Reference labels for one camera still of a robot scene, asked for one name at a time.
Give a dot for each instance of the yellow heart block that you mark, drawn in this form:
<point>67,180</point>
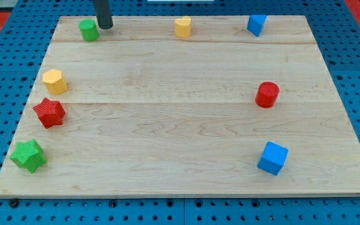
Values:
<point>183,27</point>

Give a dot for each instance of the light wooden board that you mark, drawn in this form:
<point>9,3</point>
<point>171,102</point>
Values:
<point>152,115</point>

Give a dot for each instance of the red cylinder block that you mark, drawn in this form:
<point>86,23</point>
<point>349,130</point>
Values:
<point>267,94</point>

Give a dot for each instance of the blue cube block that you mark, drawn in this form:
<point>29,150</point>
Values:
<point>273,158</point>

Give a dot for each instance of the blue triangular prism block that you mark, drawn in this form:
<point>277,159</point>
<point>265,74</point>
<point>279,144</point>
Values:
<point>256,24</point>

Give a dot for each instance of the green cylinder block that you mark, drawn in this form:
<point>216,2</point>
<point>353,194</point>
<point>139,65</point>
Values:
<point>88,30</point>

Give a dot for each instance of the red star block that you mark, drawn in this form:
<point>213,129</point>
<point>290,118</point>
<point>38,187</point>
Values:
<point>49,112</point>

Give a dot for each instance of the yellow hexagon block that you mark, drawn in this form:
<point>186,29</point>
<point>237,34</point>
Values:
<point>54,81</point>

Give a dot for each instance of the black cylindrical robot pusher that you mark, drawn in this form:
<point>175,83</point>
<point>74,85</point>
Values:
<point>103,14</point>

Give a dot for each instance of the green star block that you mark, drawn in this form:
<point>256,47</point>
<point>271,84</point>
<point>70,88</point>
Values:
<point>28,155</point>

